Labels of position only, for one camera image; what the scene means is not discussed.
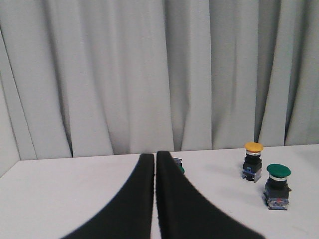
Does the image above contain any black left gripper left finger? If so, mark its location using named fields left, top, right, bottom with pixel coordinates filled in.
left=65, top=153, right=155, bottom=239

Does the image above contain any yellow push button back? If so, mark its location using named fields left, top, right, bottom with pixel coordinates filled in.
left=241, top=142, right=263, bottom=183

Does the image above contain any green push button left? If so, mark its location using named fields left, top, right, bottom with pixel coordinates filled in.
left=179, top=166, right=185, bottom=174

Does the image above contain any grey pleated curtain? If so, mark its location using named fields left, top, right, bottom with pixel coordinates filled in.
left=0, top=0, right=319, bottom=174

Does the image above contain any green push button centre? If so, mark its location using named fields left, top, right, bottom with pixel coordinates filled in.
left=263, top=164, right=291, bottom=211

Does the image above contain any red push button lying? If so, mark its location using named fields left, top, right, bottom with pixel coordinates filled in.
left=173, top=157, right=182, bottom=167

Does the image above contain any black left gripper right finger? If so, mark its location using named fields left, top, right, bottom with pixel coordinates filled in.
left=156, top=151, right=263, bottom=239

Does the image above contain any green push button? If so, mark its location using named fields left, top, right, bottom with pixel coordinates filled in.
left=263, top=164, right=291, bottom=211
left=179, top=166, right=185, bottom=174

